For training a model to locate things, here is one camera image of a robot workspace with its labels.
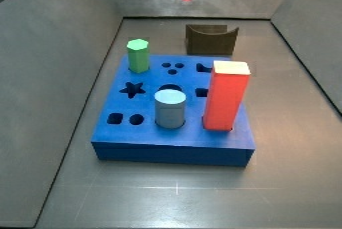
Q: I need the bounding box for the black curved fixture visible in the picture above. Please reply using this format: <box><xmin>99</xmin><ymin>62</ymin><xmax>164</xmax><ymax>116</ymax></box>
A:
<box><xmin>186</xmin><ymin>24</ymin><xmax>239</xmax><ymax>55</ymax></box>

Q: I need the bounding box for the green hexagonal peg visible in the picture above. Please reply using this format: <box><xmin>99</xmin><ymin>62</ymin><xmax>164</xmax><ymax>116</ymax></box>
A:
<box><xmin>127</xmin><ymin>39</ymin><xmax>149</xmax><ymax>73</ymax></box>

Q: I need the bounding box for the light blue cylinder peg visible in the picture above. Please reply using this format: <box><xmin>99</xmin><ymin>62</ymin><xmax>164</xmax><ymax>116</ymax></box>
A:
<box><xmin>154</xmin><ymin>89</ymin><xmax>186</xmax><ymax>129</ymax></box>

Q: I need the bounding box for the blue shape-sorter block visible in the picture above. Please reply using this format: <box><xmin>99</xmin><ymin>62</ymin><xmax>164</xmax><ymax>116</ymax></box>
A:
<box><xmin>91</xmin><ymin>55</ymin><xmax>255</xmax><ymax>167</ymax></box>

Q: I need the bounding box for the red square tall peg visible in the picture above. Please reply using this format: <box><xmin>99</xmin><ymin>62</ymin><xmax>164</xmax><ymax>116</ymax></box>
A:
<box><xmin>203</xmin><ymin>60</ymin><xmax>251</xmax><ymax>131</ymax></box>

